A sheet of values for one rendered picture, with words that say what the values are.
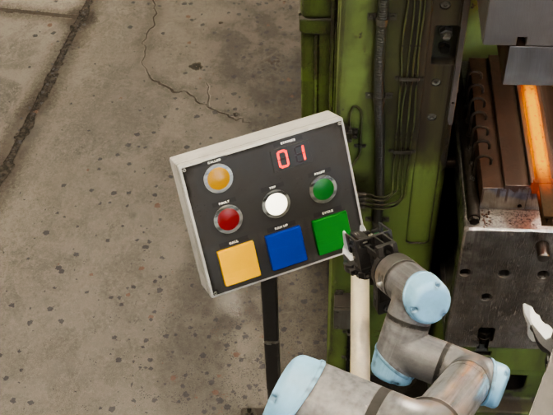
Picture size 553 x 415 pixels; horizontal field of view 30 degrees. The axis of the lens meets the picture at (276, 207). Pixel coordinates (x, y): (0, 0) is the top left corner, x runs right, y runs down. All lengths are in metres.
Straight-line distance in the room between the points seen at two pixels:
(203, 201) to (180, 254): 1.39
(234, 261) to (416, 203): 0.61
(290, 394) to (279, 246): 0.74
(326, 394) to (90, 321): 1.98
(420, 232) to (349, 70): 0.55
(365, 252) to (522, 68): 0.46
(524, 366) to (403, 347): 1.01
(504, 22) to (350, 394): 0.85
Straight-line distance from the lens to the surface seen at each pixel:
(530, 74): 2.01
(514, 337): 2.57
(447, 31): 2.12
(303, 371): 1.35
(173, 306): 3.23
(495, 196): 2.25
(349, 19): 2.08
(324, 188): 2.04
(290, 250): 2.05
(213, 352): 3.12
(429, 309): 1.68
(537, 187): 2.22
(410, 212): 2.49
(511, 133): 2.34
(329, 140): 2.02
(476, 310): 2.47
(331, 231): 2.07
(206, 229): 1.99
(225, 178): 1.97
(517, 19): 1.92
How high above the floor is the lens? 2.60
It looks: 49 degrees down
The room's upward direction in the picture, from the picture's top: 2 degrees counter-clockwise
